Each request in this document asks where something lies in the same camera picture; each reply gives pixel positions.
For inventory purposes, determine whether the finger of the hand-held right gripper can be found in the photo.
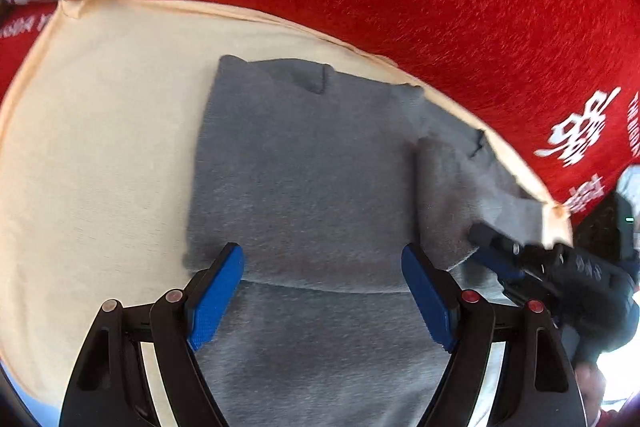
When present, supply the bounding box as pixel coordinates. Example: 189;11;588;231
468;223;563;269
472;253;528;305

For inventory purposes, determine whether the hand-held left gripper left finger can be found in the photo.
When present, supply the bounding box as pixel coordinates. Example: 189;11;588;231
59;243;245;427

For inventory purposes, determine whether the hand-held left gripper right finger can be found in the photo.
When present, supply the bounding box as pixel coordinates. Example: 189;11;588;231
401;243;588;427

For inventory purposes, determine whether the grey fleece garment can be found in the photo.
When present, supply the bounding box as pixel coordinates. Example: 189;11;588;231
182;54;547;427

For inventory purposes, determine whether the cream blanket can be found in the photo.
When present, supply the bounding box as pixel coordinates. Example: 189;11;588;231
0;0;576;427

